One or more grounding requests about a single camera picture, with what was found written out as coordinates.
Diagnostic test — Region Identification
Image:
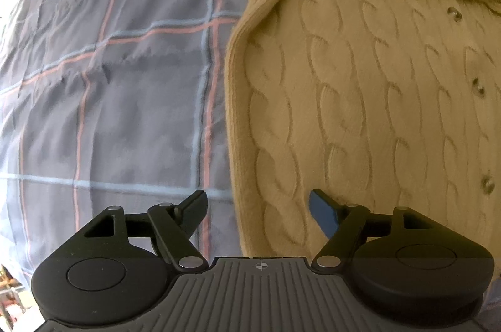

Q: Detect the blue-grey plaid bed sheet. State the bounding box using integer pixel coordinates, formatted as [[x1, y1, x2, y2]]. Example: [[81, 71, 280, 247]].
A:
[[0, 0, 253, 317]]

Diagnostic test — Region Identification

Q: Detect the beige cable-knit cardigan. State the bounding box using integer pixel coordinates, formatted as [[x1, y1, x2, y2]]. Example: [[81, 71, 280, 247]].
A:
[[225, 0, 501, 266]]

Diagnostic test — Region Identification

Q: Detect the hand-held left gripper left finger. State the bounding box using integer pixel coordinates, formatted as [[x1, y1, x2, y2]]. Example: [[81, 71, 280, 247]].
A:
[[78, 189, 209, 274]]

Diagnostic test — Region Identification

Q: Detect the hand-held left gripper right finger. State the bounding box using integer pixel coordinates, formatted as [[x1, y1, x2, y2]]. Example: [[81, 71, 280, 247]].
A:
[[308, 189, 442, 273]]

